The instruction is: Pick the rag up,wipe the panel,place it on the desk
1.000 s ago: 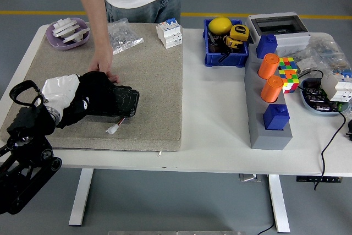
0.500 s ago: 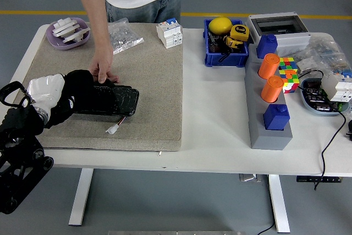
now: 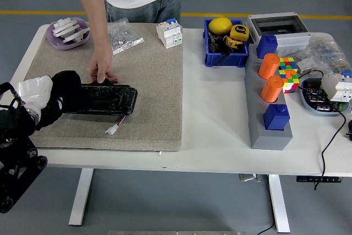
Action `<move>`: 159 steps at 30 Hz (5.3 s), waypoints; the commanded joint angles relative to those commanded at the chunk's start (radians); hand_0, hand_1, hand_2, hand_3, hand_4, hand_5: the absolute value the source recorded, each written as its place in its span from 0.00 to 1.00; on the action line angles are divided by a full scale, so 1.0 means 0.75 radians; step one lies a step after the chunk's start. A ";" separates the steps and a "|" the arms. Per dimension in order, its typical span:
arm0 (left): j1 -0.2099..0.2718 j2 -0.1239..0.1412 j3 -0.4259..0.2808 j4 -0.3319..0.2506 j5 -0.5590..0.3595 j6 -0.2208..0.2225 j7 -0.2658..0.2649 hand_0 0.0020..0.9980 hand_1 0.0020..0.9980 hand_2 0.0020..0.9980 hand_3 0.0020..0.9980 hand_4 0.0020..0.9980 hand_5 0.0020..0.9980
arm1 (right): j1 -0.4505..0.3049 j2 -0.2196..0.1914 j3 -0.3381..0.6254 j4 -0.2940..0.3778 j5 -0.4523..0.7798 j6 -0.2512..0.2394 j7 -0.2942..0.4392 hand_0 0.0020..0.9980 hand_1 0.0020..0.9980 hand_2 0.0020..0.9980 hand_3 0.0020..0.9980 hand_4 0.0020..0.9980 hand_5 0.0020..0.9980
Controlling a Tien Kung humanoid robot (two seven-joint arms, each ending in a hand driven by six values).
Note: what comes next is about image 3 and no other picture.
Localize black film-wrapped panel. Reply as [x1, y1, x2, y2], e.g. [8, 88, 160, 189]
[63, 79, 138, 116]

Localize grey-brown mat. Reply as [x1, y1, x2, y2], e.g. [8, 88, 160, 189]
[24, 21, 184, 152]

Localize purple tray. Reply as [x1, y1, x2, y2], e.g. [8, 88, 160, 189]
[45, 17, 91, 51]

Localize dark brown tool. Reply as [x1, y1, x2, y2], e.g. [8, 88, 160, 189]
[208, 31, 229, 53]

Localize clear bags of components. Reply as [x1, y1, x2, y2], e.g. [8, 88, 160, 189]
[277, 35, 352, 81]

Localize white plastic plate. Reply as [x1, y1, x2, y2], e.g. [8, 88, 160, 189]
[62, 26, 91, 44]
[52, 18, 80, 37]

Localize black floor cable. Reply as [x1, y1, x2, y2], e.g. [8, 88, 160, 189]
[256, 221, 277, 235]

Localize colourful puzzle cube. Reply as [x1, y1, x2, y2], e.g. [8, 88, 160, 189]
[278, 57, 301, 94]

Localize grey distribution box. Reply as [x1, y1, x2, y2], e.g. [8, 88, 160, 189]
[245, 12, 312, 54]

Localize metal bracket under table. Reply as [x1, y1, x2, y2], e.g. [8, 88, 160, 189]
[238, 173, 262, 183]

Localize light blue tray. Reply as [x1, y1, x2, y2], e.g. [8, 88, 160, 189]
[299, 78, 350, 117]

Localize person's right hand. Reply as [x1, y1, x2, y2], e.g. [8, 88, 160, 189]
[87, 49, 120, 84]

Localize white circuit breaker stack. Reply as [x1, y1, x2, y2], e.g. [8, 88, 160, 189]
[321, 70, 352, 102]

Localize black rag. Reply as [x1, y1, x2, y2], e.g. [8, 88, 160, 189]
[35, 70, 93, 132]

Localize grey block holder base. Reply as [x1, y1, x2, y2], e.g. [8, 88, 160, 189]
[244, 52, 294, 151]

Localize orange cylinder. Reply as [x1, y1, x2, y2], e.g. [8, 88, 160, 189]
[257, 53, 281, 80]
[260, 75, 285, 103]

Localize black table control panel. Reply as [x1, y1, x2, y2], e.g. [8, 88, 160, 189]
[296, 176, 344, 183]

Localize white circuit breaker, blue levers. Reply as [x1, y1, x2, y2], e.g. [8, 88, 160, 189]
[156, 17, 184, 50]

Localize white table leg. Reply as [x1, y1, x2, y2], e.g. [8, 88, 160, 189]
[268, 174, 291, 233]
[68, 168, 94, 226]

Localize white connector with wires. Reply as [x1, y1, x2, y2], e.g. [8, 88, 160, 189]
[104, 115, 128, 135]

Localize yellow tape measure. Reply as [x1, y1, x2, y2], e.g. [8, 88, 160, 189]
[229, 24, 250, 40]

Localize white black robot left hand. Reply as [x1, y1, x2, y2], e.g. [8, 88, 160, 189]
[15, 75, 64, 115]

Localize clear bag of screws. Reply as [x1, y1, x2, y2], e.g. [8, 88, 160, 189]
[107, 17, 145, 55]

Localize black components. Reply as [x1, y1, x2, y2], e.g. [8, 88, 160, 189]
[305, 80, 340, 112]

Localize blue block with knob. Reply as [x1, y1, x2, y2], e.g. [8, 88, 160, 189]
[256, 34, 278, 59]
[263, 103, 291, 131]

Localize yellow lemon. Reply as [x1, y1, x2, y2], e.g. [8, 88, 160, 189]
[208, 17, 233, 35]

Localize blue plastic bin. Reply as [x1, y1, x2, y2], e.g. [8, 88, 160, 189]
[203, 18, 250, 68]

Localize yellow black tool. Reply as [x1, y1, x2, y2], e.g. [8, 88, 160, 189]
[223, 35, 245, 51]

